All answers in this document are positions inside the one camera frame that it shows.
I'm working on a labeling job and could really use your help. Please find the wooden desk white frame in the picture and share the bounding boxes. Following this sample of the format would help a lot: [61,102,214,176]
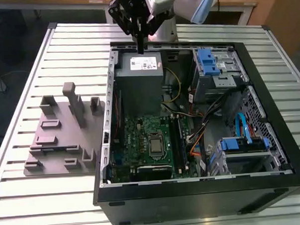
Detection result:
[0,0,259,36]

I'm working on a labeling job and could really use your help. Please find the blue drive bay latch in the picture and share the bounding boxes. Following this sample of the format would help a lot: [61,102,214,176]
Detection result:
[197,47,220,77]

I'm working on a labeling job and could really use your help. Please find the silver CPU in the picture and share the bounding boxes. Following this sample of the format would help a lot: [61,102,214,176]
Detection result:
[149,138,165,153]

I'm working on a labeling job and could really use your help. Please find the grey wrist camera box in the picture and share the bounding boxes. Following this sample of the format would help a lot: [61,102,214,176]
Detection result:
[144,0,178,15]

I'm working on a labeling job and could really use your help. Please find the grey power supply unit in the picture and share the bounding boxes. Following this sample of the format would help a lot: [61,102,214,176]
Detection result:
[113,51,165,115]

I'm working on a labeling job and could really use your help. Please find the black graphics card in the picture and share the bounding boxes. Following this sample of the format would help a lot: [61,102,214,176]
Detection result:
[135,163,174,181]

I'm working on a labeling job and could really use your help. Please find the CPU socket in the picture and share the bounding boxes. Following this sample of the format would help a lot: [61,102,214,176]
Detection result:
[146,132,168,161]

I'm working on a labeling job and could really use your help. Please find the wooden cabinet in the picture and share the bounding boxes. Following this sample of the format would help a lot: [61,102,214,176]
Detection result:
[247,0,300,61]

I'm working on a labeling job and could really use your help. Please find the hard disk in blue carrier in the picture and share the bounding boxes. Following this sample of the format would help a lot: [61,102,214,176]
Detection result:
[220,136,271,154]

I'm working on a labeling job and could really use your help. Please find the silver drive cage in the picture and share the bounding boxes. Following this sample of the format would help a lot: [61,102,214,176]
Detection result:
[191,44,250,97]

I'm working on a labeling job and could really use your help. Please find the orange wire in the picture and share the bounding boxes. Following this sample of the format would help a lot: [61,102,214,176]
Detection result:
[189,137,205,158]

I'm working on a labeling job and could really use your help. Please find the black PC case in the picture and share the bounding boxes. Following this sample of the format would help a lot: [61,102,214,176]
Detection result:
[86,33,300,225]

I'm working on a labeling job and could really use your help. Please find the grey parts rack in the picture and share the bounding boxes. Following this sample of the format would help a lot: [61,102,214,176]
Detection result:
[19,80,109,177]

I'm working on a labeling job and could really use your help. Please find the yellow wire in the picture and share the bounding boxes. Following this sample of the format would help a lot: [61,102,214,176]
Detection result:
[162,66,183,105]

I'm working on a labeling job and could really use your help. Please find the green motherboard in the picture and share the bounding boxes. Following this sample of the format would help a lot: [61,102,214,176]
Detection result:
[107,112,200,184]

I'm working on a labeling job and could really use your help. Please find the silver disk bay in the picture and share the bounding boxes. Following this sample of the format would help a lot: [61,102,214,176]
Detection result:
[207,136,292,177]

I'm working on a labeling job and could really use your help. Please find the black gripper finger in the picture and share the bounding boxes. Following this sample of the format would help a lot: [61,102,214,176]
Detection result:
[139,13,168,55]
[107,0,141,56]

